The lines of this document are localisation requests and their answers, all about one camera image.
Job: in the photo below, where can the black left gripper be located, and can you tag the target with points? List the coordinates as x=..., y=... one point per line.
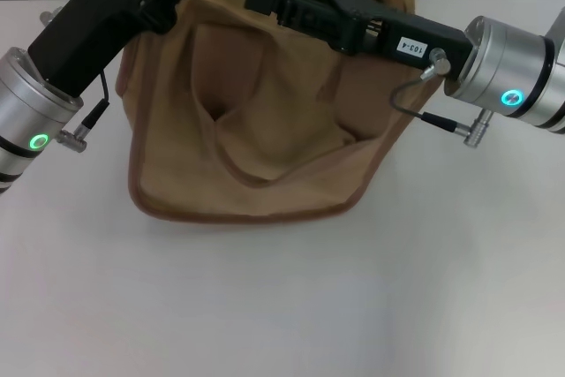
x=92, y=19

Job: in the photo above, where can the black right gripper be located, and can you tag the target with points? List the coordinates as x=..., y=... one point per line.
x=410, y=43

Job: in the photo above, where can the khaki canvas food bag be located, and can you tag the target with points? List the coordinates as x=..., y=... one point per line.
x=278, y=152

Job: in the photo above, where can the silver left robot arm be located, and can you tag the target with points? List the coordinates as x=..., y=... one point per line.
x=24, y=103

